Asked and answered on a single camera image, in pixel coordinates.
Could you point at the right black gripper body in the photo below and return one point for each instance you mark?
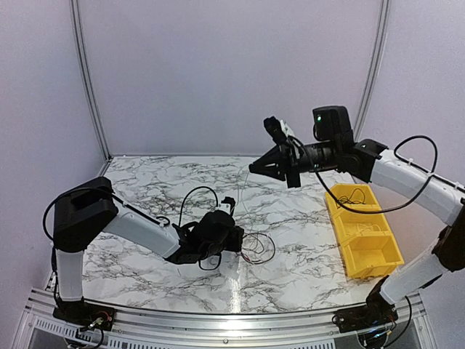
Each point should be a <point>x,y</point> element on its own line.
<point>330,149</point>

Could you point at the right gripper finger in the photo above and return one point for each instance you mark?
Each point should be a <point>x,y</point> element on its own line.
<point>273,161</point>
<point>277,174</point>

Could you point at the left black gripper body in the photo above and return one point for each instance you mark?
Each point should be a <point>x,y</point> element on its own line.
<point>233,246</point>

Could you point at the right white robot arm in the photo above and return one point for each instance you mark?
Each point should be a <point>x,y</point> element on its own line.
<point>372,162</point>

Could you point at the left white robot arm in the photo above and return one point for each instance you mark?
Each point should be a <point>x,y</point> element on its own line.
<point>76,217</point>

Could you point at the yellow three-compartment bin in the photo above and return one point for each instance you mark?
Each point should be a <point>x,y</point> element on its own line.
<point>367,245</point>

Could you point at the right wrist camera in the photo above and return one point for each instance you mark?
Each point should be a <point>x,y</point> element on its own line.
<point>279,130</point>

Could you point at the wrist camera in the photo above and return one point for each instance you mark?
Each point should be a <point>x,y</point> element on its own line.
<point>279,130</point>
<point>227,204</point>

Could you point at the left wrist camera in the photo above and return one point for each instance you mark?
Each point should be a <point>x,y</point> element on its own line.
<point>227,204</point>

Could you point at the right aluminium frame post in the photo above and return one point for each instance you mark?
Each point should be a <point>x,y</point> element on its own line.
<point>374,67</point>

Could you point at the aluminium frame post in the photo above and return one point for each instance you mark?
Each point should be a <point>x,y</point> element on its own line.
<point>374,67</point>
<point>86,77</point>

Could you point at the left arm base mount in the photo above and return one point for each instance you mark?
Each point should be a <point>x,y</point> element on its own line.
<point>86,315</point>

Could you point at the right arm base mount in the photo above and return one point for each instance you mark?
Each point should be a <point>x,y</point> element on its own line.
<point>375,312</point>

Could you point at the front aluminium rail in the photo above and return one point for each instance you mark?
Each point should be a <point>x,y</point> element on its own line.
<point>127,327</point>

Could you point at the left aluminium frame post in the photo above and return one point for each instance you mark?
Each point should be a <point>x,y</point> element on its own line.
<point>86,77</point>

